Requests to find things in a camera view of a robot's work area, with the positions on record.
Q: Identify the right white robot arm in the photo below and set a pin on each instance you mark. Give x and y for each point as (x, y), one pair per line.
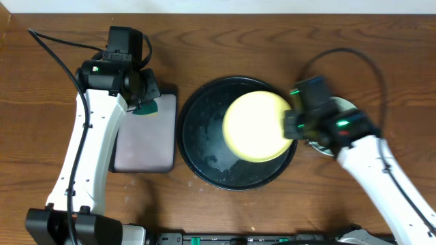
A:
(358, 147)

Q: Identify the mint green plate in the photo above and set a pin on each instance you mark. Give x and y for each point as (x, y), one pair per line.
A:
(343, 105)

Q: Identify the rectangular black tray pink mat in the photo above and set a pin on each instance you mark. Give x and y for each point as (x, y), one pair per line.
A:
(146, 144)

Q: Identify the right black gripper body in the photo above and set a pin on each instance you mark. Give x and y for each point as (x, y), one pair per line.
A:
(297, 126)

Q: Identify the green yellow sponge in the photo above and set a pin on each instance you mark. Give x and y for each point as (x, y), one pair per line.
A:
(146, 108)

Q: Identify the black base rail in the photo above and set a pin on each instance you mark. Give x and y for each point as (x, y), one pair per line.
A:
(214, 239)

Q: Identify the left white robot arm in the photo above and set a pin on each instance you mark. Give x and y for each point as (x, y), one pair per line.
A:
(74, 211)

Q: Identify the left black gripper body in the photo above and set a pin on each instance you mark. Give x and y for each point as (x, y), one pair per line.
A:
(150, 88)

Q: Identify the yellow plate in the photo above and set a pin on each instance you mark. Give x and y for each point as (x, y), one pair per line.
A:
(253, 127)

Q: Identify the round black tray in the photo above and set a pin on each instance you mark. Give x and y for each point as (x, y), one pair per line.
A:
(201, 143)

